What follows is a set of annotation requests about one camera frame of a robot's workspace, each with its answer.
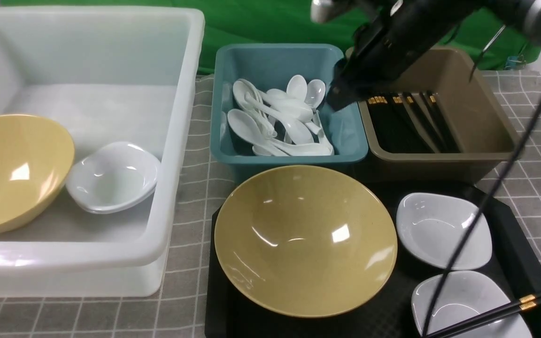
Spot grey checked tablecloth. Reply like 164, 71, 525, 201
0, 75, 541, 338

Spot black chopstick gold tip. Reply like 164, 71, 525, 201
433, 298, 541, 338
421, 292, 541, 338

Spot white ceramic soup spoon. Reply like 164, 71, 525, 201
227, 109, 288, 156

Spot large white plastic tub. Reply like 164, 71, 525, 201
0, 6, 204, 298

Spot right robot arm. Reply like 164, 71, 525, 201
310, 0, 541, 111

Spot black serving tray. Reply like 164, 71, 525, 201
204, 198, 541, 338

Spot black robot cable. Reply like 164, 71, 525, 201
420, 45, 541, 337

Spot black chopsticks in bin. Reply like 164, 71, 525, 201
365, 91, 461, 154

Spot green backdrop cloth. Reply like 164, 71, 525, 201
0, 0, 541, 73

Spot white dish in tub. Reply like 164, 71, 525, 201
66, 141, 161, 215

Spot teal plastic bin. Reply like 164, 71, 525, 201
210, 44, 369, 184

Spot blue binder clip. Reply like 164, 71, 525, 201
504, 55, 526, 70

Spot pile of white spoons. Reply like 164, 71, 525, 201
232, 79, 335, 156

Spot yellow bowl in tub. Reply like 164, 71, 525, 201
0, 114, 75, 234

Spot brown plastic bin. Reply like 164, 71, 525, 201
354, 46, 519, 184

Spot white square dish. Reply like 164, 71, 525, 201
396, 192, 493, 271
411, 271, 532, 338

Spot yellow noodle bowl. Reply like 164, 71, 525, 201
213, 165, 398, 318

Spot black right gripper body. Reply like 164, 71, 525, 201
326, 0, 481, 111

